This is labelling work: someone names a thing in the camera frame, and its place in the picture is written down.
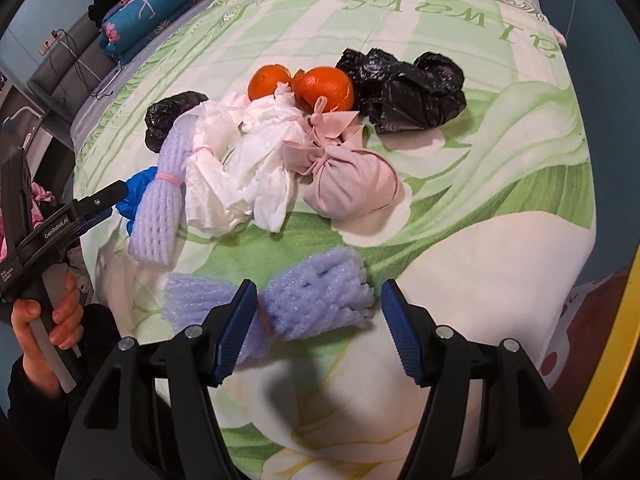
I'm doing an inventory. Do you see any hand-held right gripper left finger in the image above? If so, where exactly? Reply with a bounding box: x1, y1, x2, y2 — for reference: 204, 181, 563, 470
55, 279, 259, 480

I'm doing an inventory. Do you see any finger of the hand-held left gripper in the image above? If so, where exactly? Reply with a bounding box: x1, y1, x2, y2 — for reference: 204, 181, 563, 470
74, 208, 115, 234
79, 181, 130, 212

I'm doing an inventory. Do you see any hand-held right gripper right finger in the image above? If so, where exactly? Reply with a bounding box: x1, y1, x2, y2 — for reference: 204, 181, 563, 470
381, 280, 583, 480

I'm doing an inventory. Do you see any blue plastic bag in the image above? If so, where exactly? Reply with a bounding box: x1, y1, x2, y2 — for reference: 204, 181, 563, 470
115, 166, 163, 238

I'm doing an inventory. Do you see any lavender foam fruit net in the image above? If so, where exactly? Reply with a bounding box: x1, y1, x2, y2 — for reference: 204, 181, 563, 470
165, 246, 376, 365
127, 112, 198, 267

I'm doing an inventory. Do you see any small black plastic bag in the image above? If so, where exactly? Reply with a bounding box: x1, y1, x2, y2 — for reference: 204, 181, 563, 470
144, 91, 210, 155

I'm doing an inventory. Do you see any white tissue paper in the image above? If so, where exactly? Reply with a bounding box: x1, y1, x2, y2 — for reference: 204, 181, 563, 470
182, 85, 313, 240

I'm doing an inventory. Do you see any pink plastic bag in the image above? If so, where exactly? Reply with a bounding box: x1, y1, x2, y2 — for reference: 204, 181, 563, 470
282, 100, 400, 220

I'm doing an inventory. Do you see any small orange peel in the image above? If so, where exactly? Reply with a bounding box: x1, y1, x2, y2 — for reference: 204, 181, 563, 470
248, 64, 297, 103

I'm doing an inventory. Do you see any large orange peel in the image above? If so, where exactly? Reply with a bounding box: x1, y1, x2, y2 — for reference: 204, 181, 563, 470
292, 66, 356, 113

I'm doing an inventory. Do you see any large black plastic bag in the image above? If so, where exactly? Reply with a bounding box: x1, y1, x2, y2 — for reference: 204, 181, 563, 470
335, 48, 467, 135

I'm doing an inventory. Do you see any person's left forearm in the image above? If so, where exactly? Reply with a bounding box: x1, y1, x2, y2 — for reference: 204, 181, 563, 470
0, 350, 96, 480

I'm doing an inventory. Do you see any person's left hand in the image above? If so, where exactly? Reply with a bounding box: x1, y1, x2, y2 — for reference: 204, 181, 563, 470
10, 270, 86, 397

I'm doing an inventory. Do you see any pink cloth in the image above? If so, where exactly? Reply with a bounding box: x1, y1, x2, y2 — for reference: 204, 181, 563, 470
30, 182, 58, 207

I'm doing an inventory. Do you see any dark cabinet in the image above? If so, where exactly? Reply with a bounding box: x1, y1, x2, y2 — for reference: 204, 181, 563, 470
0, 72, 76, 201

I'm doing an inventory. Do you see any green floral printed blanket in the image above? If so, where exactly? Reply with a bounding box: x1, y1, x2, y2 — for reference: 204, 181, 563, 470
72, 0, 597, 480

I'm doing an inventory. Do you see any grey padded headboard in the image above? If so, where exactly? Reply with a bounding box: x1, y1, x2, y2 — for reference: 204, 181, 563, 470
27, 22, 121, 121

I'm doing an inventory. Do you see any blue floral pillow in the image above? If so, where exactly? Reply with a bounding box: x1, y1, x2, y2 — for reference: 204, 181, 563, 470
99, 0, 198, 58

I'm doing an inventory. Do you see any black cable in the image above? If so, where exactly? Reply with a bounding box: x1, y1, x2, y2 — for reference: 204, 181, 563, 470
47, 30, 123, 103

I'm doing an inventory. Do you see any yellow curved frame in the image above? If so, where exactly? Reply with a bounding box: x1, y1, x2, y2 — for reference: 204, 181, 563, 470
570, 267, 640, 480

